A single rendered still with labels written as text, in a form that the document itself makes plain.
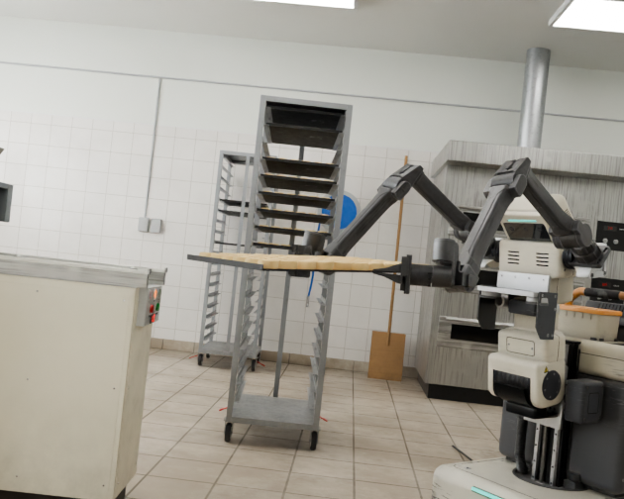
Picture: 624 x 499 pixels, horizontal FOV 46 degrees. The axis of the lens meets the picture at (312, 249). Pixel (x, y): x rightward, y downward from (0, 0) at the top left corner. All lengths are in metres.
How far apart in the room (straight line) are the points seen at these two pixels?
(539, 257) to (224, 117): 4.81
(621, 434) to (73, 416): 1.90
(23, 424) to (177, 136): 4.69
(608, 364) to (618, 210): 3.46
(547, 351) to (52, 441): 1.74
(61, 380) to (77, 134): 4.88
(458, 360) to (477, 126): 2.29
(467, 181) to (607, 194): 1.09
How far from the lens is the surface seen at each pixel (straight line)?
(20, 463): 2.86
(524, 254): 2.71
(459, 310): 5.90
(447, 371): 5.94
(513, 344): 2.74
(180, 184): 7.06
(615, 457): 2.85
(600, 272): 2.62
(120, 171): 7.23
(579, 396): 2.71
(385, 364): 6.62
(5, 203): 3.31
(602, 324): 2.91
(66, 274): 2.72
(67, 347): 2.73
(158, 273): 2.93
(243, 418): 3.89
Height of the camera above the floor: 1.01
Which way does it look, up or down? 1 degrees up
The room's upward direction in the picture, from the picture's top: 6 degrees clockwise
